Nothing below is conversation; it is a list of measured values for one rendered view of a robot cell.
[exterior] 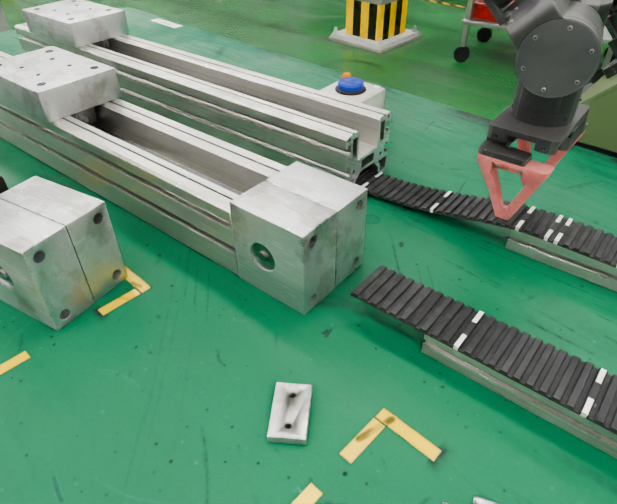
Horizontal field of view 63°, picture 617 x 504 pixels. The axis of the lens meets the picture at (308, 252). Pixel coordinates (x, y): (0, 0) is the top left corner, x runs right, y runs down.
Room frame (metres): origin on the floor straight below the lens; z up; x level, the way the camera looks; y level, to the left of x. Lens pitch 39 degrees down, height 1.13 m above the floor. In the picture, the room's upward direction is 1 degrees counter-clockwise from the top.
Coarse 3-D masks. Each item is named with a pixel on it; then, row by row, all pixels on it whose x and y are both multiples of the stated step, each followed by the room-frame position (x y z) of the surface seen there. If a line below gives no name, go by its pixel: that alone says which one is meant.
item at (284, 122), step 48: (96, 48) 0.90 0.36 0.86; (144, 48) 0.91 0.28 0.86; (144, 96) 0.82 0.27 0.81; (192, 96) 0.74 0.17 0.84; (240, 96) 0.68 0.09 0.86; (288, 96) 0.70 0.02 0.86; (336, 96) 0.67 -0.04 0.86; (240, 144) 0.66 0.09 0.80; (288, 144) 0.60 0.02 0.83; (336, 144) 0.55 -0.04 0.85
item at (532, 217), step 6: (528, 210) 0.46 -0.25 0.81; (534, 210) 0.46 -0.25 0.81; (540, 210) 0.46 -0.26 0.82; (522, 216) 0.45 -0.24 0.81; (528, 216) 0.45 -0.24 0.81; (534, 216) 0.45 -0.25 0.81; (540, 216) 0.45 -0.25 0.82; (522, 222) 0.44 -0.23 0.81; (528, 222) 0.44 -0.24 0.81; (534, 222) 0.44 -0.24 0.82; (516, 228) 0.43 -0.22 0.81; (522, 228) 0.43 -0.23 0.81; (528, 228) 0.43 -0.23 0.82; (534, 228) 0.43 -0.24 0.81; (528, 234) 0.42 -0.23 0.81
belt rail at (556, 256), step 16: (512, 240) 0.44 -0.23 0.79; (528, 240) 0.43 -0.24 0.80; (544, 240) 0.42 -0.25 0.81; (528, 256) 0.42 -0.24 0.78; (544, 256) 0.41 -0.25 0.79; (560, 256) 0.41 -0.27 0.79; (576, 256) 0.40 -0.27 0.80; (576, 272) 0.39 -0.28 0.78; (592, 272) 0.38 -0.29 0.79; (608, 272) 0.38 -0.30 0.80; (608, 288) 0.37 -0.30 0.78
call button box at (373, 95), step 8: (328, 88) 0.77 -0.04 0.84; (336, 88) 0.76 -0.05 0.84; (368, 88) 0.76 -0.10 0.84; (376, 88) 0.76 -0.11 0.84; (344, 96) 0.73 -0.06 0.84; (352, 96) 0.73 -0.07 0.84; (360, 96) 0.73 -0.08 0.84; (368, 96) 0.73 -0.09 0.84; (376, 96) 0.74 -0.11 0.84; (384, 96) 0.76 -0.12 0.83; (368, 104) 0.73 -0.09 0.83; (376, 104) 0.74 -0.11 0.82
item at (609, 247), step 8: (608, 232) 0.42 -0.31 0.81; (608, 240) 0.41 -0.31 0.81; (616, 240) 0.41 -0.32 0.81; (600, 248) 0.39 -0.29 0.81; (608, 248) 0.40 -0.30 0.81; (616, 248) 0.39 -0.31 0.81; (592, 256) 0.38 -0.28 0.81; (600, 256) 0.38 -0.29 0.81; (608, 256) 0.38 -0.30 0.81; (616, 256) 0.38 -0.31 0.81; (608, 264) 0.37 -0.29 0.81
